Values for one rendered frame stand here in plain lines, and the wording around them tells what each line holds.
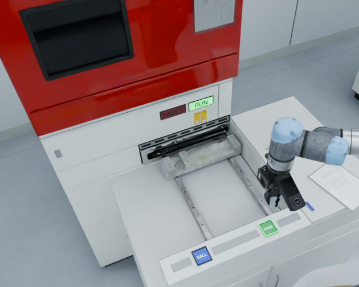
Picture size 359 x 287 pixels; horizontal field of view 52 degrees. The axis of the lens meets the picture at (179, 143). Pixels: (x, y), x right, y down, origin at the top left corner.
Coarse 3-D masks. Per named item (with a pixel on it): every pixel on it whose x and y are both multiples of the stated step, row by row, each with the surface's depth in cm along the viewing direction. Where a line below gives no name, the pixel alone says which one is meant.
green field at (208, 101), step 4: (200, 100) 157; (204, 100) 158; (208, 100) 159; (212, 100) 160; (192, 104) 157; (196, 104) 158; (200, 104) 159; (204, 104) 160; (208, 104) 161; (192, 108) 158; (196, 108) 159
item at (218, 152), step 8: (216, 144) 172; (224, 144) 171; (200, 152) 169; (208, 152) 168; (216, 152) 168; (224, 152) 168; (232, 152) 168; (240, 152) 170; (176, 160) 166; (192, 160) 166; (200, 160) 165; (208, 160) 165; (216, 160) 167; (176, 168) 163; (184, 168) 163; (192, 168) 164; (168, 176) 161; (176, 176) 163
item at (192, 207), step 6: (180, 180) 162; (180, 186) 160; (186, 192) 157; (186, 198) 155; (192, 204) 153; (192, 210) 151; (198, 216) 149; (198, 222) 147; (204, 228) 145; (204, 234) 144
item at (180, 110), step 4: (176, 108) 155; (180, 108) 156; (184, 108) 157; (164, 112) 154; (168, 112) 154; (172, 112) 155; (176, 112) 156; (180, 112) 157; (184, 112) 158; (164, 116) 155; (168, 116) 156
